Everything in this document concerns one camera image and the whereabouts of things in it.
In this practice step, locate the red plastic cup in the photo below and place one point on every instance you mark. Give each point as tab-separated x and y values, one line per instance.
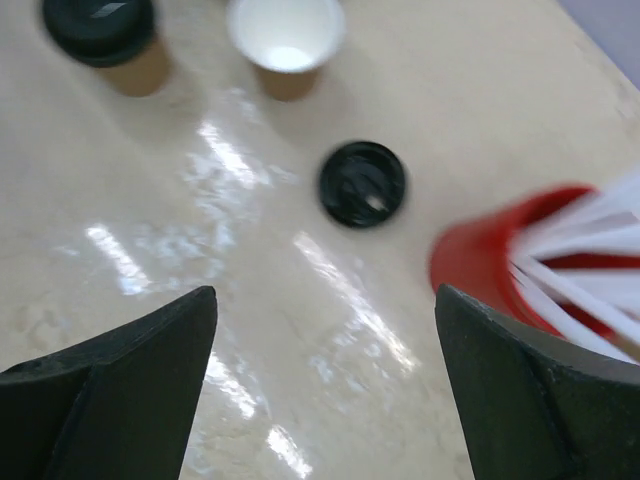
473	255

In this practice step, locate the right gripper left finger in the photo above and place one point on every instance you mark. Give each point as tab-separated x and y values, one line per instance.
120	405

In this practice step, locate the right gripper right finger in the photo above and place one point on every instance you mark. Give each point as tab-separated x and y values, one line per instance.
531	405

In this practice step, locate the black cup lid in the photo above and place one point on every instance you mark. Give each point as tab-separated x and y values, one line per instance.
362	184
100	34

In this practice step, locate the brown paper cup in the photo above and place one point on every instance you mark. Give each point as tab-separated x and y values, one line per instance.
138	63
287	43

